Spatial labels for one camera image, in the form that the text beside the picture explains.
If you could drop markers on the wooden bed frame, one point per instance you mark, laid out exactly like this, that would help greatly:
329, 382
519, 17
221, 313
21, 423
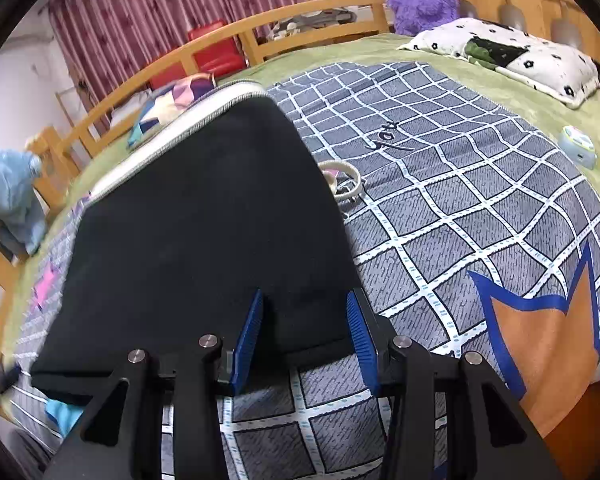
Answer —
180, 55

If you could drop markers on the wooden coat rack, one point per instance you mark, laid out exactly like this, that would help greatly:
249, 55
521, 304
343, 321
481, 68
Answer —
62, 105

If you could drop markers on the white flowered pillow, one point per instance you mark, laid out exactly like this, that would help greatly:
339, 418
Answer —
545, 65

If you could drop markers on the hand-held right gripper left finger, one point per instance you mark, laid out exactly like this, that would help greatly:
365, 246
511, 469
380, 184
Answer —
247, 340

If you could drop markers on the green bed sheet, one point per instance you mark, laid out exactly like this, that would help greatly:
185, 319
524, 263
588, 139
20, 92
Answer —
380, 50

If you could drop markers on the dark green cloth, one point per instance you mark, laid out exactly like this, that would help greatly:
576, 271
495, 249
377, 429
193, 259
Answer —
500, 52

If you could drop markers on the colourful geometric pillow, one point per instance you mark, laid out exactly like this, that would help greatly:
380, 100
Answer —
165, 105

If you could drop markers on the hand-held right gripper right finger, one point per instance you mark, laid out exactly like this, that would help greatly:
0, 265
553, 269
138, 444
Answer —
362, 340

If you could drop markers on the pile of cardboard and papers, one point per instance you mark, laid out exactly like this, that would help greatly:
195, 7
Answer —
305, 22

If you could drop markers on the dark red curtain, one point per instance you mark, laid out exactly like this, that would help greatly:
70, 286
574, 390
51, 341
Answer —
155, 5

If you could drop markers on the red chair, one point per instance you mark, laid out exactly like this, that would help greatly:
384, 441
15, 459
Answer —
220, 50
167, 80

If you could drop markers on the purple plush toy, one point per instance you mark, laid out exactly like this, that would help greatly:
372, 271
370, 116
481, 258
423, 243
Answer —
420, 0

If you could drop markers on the small round blue white device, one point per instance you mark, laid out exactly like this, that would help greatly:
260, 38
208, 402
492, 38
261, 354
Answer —
577, 147

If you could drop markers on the grey checked blanket with stars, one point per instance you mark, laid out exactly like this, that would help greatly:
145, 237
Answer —
455, 185

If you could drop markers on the black pants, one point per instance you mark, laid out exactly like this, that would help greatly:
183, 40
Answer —
205, 210

